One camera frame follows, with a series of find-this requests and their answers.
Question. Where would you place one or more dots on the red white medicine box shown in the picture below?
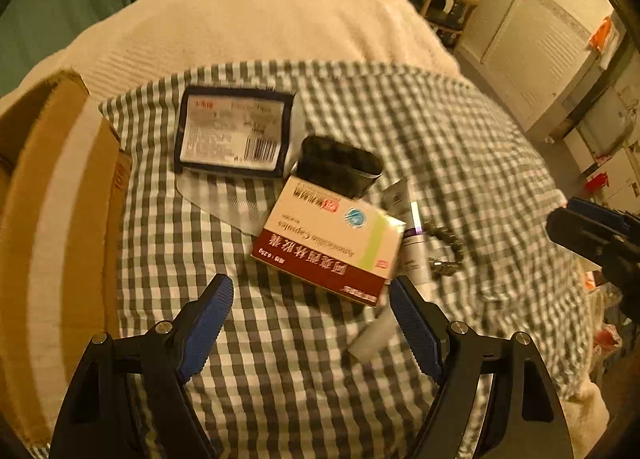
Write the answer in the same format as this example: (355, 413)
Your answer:
(320, 244)

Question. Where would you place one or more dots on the grey tube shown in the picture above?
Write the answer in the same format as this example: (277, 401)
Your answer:
(397, 199)

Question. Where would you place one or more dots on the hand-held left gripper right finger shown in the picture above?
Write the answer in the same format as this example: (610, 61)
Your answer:
(415, 324)

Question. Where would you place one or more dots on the cream textured blanket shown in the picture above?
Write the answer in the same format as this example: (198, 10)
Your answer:
(250, 24)

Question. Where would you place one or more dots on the clear plastic bag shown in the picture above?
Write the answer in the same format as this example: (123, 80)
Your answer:
(220, 199)

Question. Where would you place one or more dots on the purple white tube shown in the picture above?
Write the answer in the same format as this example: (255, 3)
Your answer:
(415, 249)

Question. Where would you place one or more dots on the white cylindrical bottle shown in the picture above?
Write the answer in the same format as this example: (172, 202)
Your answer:
(370, 339)

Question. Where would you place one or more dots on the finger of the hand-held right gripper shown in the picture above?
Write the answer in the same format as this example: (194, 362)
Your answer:
(600, 214)
(575, 234)

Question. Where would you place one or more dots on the white louvered wardrobe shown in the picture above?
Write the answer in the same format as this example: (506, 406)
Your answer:
(525, 39)

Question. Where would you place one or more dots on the orange white bag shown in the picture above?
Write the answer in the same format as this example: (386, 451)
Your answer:
(600, 34)

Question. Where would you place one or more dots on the brown cardboard box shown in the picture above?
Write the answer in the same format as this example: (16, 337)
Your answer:
(55, 214)

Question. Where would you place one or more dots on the black case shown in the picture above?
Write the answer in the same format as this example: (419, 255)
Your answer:
(335, 164)

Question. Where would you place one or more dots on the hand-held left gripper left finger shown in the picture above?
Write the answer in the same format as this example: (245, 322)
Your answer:
(210, 324)

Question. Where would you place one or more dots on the dark blue labelled packet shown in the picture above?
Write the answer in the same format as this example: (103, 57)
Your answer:
(230, 129)

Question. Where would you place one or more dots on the grey white checked cloth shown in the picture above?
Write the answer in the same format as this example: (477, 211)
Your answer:
(500, 179)

